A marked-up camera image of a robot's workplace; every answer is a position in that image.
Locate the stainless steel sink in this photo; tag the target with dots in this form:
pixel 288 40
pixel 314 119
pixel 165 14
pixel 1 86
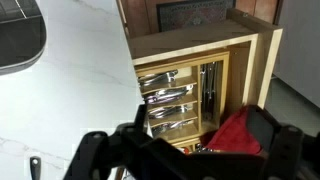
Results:
pixel 20 40

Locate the dark patterned floor rug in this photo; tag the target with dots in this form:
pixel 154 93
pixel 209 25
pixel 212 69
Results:
pixel 193 13

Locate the wooden kitchen drawer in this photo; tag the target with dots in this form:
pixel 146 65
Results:
pixel 186 38

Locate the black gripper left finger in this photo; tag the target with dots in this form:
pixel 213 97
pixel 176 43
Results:
pixel 100 153

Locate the red towel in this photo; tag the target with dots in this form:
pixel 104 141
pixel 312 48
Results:
pixel 233 133

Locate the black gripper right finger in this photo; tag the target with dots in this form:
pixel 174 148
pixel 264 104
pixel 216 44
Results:
pixel 280 150

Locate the wooden cutlery organizer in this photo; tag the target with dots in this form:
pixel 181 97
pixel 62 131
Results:
pixel 195 100

